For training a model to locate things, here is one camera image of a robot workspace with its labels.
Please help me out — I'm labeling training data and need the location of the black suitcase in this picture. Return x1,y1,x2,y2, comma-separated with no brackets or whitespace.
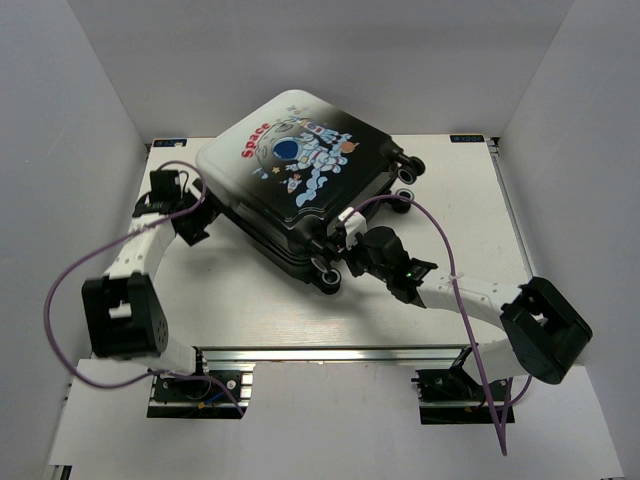
195,89,426,294

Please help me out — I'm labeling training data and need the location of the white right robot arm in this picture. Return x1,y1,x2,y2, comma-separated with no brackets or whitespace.
344,227,593,399

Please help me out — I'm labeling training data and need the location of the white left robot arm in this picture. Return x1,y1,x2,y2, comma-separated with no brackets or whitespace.
81,165,218,399

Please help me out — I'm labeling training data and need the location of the blue label sticker left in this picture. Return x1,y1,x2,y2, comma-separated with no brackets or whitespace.
152,138,187,148

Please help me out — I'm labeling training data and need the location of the blue label sticker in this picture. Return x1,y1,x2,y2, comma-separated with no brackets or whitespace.
152,138,187,148
449,134,485,143

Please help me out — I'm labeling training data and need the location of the blue label sticker right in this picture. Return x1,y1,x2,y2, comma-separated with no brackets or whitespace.
449,134,485,143

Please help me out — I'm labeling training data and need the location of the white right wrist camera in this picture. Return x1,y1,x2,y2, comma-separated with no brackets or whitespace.
338,207,367,250

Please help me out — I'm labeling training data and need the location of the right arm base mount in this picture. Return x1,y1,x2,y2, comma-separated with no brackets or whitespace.
411,347,493,426

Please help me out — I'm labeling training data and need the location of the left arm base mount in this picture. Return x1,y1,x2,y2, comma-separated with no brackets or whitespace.
146,369,253,420

